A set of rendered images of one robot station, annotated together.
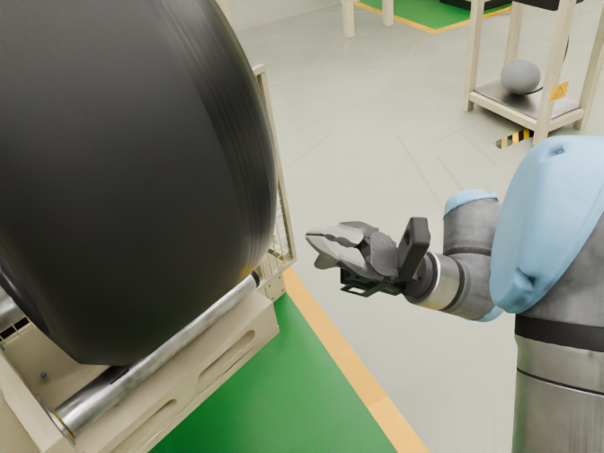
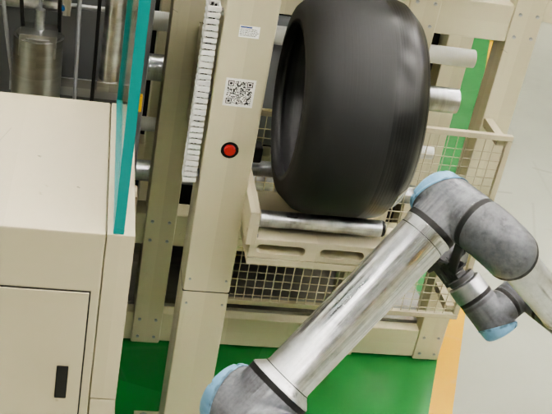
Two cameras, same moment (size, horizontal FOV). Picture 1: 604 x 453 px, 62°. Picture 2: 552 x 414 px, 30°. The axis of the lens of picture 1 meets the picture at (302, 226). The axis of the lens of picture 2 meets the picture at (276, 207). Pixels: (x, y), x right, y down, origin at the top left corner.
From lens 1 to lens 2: 1.97 m
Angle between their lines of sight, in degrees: 26
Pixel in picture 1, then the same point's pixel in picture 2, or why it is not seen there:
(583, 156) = (443, 173)
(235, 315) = (361, 241)
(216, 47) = (411, 103)
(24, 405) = (253, 196)
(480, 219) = not seen: hidden behind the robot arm
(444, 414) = not seen: outside the picture
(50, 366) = not seen: hidden behind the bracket
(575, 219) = (428, 182)
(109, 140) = (354, 111)
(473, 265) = (498, 298)
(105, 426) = (270, 234)
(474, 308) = (480, 319)
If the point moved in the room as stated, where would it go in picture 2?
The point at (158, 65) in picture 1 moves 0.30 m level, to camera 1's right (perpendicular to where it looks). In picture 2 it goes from (386, 98) to (501, 145)
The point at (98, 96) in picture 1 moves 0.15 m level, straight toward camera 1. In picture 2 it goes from (360, 96) to (348, 120)
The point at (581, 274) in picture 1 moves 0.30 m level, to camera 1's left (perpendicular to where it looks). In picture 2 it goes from (422, 196) to (304, 142)
